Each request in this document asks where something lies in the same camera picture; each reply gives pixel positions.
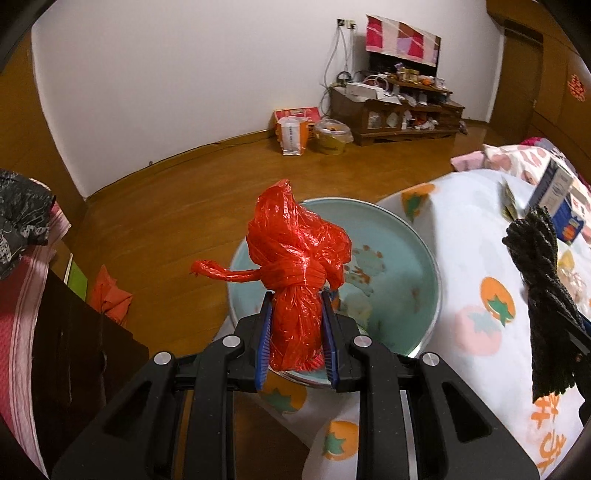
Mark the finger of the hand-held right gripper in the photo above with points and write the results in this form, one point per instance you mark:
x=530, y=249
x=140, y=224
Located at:
x=581, y=346

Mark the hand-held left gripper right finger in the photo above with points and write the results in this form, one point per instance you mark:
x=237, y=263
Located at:
x=330, y=341

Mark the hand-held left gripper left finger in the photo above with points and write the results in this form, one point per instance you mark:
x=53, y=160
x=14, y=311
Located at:
x=264, y=346

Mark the teal metal bucket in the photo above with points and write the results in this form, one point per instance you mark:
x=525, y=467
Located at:
x=401, y=277

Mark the red plastic bag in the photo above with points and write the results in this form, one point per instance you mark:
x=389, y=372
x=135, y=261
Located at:
x=295, y=249

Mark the blue milk carton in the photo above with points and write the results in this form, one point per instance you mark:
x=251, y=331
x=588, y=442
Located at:
x=570, y=221

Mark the fruit print white tablecloth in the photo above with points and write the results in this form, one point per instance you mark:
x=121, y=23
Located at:
x=461, y=258

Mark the dark green gold wrapper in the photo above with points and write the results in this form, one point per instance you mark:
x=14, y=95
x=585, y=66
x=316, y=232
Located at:
x=510, y=203

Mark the orange crumpled cloth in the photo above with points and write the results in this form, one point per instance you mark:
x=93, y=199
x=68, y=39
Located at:
x=108, y=297

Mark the white milk carton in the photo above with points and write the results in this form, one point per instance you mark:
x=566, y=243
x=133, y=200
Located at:
x=554, y=184

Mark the dark wooden cabinet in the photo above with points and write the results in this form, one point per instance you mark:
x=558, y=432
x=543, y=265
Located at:
x=83, y=369

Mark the white heart print quilt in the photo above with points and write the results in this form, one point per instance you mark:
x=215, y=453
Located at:
x=521, y=159

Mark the green flat board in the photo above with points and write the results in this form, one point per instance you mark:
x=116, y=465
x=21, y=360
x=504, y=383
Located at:
x=76, y=277

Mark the yellow plastic tub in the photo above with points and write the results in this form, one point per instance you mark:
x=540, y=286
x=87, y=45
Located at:
x=332, y=141

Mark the white orange paper bag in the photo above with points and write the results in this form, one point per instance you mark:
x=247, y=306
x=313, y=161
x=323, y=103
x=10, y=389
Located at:
x=291, y=138

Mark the bed with pink sheet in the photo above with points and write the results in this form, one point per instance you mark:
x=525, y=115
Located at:
x=466, y=161

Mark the brown wooden wardrobe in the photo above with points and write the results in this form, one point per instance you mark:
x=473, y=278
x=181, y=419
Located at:
x=558, y=124

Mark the wooden television cabinet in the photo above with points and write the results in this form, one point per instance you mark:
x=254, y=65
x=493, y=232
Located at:
x=360, y=115

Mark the orange cardboard box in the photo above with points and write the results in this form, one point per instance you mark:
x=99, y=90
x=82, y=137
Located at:
x=300, y=113

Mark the pink striped blanket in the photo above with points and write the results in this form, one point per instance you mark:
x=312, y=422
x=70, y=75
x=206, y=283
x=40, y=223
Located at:
x=23, y=346

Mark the white flat box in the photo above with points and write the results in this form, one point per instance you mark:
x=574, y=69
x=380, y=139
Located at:
x=367, y=91

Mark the red paper decoration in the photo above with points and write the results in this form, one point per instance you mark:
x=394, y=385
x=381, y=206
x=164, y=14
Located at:
x=577, y=87

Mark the plain brown wooden door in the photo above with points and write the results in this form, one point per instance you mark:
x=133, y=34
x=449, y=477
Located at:
x=521, y=83

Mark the black printed jacket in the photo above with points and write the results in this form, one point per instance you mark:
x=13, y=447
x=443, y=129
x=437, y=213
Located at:
x=23, y=217

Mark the pink patchwork cover cloth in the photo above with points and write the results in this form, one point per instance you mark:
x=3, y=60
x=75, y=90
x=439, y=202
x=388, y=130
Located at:
x=401, y=37

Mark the wooden door with glass transom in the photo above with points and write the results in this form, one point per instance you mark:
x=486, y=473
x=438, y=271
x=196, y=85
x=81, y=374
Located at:
x=23, y=115

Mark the wall socket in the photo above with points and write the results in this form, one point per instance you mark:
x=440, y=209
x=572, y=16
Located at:
x=346, y=23

